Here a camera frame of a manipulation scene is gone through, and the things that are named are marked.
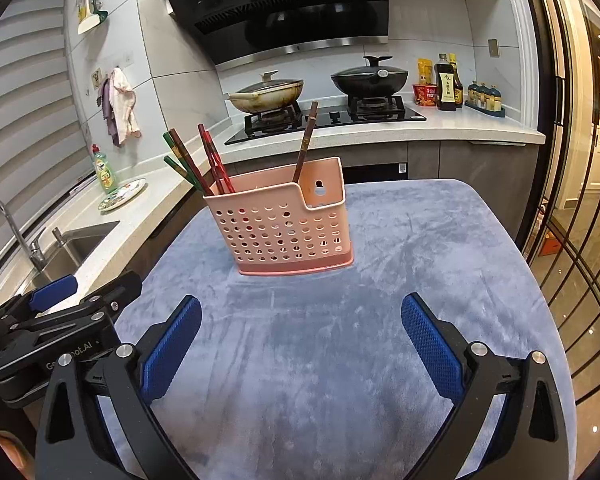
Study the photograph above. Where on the red instant noodle cup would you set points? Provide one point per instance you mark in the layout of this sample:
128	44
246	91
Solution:
425	95

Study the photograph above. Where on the patterned round plate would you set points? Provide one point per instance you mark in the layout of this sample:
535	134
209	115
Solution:
122	194

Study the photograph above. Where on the green chopstick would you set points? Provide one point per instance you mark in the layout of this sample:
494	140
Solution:
167	136
172	164

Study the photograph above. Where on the grey wall outlet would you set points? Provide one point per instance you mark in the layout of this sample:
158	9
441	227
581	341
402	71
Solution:
493	48

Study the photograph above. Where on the white window blinds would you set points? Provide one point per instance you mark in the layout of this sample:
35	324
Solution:
25	110

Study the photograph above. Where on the sink soap dispenser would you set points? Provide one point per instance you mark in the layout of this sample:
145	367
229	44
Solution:
58	237

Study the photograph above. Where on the yellow seasoning packet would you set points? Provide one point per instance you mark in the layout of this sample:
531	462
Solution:
426	72

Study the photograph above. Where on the black built-in appliance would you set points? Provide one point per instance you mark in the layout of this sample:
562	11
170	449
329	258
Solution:
375	172

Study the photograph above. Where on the yellowish wall outlet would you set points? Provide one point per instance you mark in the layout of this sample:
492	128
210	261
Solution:
96	77

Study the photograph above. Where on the black gas stove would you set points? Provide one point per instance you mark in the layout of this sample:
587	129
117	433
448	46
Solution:
330	117

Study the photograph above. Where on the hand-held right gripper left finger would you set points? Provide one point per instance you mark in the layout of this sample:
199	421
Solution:
170	350

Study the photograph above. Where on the brown wok with glass lid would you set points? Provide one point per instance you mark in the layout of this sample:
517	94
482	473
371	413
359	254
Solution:
270	97

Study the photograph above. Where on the grey-blue plush mat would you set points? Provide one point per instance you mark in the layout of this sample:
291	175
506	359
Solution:
305	360

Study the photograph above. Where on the steel sink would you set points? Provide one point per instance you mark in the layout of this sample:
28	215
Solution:
75	247

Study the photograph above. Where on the white hanging scraper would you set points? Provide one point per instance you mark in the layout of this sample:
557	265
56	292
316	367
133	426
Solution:
87	22

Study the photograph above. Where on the black range hood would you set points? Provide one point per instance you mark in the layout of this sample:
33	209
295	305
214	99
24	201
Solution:
280	5

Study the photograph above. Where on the pink perforated utensil holder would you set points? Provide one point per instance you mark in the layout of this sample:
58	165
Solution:
280	230

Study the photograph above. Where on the pinkish white hanging cloth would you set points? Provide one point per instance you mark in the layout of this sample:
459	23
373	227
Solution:
125	105

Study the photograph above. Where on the green hanging brush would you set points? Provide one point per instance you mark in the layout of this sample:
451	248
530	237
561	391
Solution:
103	10

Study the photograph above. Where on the black framed glass door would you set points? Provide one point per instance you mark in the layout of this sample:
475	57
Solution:
580	160

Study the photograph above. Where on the black wok with lid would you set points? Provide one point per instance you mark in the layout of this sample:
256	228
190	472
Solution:
370	82

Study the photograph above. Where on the chrome faucet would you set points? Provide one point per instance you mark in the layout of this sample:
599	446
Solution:
35	255

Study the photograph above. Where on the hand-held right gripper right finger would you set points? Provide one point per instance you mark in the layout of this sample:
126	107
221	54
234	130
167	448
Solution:
430	345

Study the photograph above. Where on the purple hanging cloth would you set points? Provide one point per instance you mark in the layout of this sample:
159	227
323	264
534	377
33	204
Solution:
111	120

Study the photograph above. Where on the grey base cabinets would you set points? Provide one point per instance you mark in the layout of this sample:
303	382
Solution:
455	165

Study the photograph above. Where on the red chopstick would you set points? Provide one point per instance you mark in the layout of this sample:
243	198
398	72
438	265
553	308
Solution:
201	129
208	136

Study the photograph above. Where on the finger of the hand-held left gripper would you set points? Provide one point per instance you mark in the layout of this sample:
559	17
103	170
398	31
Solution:
55	292
125	285

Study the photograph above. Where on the green dish soap bottle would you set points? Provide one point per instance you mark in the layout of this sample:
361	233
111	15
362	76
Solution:
105	172

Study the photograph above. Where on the brown chopstick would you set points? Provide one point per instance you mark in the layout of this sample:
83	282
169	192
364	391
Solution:
175	135
307	135

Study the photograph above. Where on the large dark sauce bottle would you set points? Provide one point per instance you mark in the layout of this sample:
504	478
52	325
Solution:
446	90

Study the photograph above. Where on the slim dark sauce bottle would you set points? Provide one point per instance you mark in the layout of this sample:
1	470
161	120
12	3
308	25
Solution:
460	85

